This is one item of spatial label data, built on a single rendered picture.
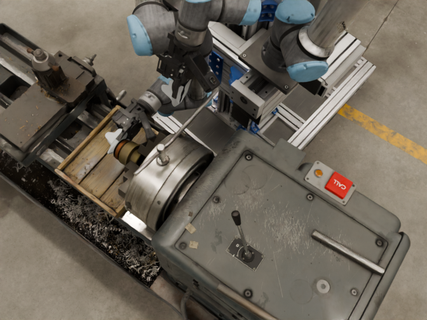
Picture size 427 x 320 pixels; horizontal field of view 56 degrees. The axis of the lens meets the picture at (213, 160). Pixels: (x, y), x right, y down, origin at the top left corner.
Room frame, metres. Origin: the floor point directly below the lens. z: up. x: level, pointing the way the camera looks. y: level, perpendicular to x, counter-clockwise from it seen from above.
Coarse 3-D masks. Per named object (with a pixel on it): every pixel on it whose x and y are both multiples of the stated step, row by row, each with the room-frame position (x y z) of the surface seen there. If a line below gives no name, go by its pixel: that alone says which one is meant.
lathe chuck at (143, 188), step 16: (176, 144) 0.51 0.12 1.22; (192, 144) 0.53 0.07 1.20; (144, 160) 0.44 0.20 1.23; (176, 160) 0.45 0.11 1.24; (144, 176) 0.40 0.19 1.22; (160, 176) 0.40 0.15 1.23; (128, 192) 0.36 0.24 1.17; (144, 192) 0.35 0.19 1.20; (128, 208) 0.33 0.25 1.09; (144, 208) 0.32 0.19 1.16
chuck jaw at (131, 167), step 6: (132, 162) 0.48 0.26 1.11; (126, 168) 0.46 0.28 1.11; (132, 168) 0.46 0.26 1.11; (138, 168) 0.46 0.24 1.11; (126, 174) 0.43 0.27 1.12; (132, 174) 0.44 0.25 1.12; (126, 180) 0.41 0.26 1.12; (120, 186) 0.39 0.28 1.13; (126, 186) 0.39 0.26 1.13; (120, 192) 0.37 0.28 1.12; (126, 204) 0.34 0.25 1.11
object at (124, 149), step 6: (120, 144) 0.54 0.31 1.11; (126, 144) 0.54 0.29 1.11; (132, 144) 0.54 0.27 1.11; (138, 144) 0.55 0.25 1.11; (114, 150) 0.52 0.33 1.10; (120, 150) 0.52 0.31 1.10; (126, 150) 0.52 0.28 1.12; (132, 150) 0.52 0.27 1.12; (114, 156) 0.51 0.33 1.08; (120, 156) 0.50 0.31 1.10; (126, 156) 0.50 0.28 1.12; (132, 156) 0.50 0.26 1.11; (138, 156) 0.50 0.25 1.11; (144, 156) 0.52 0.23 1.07; (120, 162) 0.49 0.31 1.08; (126, 162) 0.48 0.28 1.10; (138, 162) 0.51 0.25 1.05
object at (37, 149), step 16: (96, 80) 0.90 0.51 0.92; (96, 96) 0.85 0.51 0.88; (0, 112) 0.72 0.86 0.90; (80, 112) 0.77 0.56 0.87; (48, 128) 0.66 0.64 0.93; (64, 128) 0.69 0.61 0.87; (0, 144) 0.57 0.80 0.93; (32, 144) 0.59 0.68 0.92; (48, 144) 0.62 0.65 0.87; (16, 160) 0.54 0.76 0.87; (32, 160) 0.54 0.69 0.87
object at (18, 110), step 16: (64, 64) 0.93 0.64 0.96; (80, 64) 0.94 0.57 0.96; (80, 80) 0.87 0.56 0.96; (32, 96) 0.77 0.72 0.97; (16, 112) 0.69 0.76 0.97; (32, 112) 0.70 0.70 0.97; (48, 112) 0.70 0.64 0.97; (64, 112) 0.73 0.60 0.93; (0, 128) 0.62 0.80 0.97; (16, 128) 0.62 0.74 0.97; (32, 128) 0.63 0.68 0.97; (16, 144) 0.56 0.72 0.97
